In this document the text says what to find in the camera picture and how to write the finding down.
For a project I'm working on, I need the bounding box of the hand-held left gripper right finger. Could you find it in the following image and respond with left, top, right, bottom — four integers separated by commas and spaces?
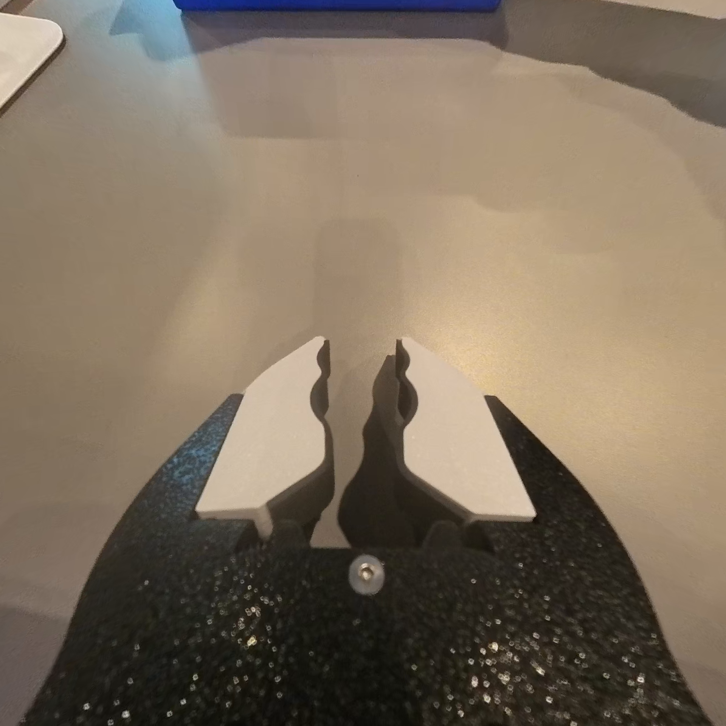
338, 337, 537, 550

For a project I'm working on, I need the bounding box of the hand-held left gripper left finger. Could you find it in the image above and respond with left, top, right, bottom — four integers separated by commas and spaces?
195, 336, 339, 538

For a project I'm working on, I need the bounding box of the blue plastic tray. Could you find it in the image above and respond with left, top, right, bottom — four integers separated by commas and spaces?
173, 0, 503, 13

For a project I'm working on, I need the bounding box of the white rounded board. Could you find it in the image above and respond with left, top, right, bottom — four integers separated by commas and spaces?
0, 12, 65, 110

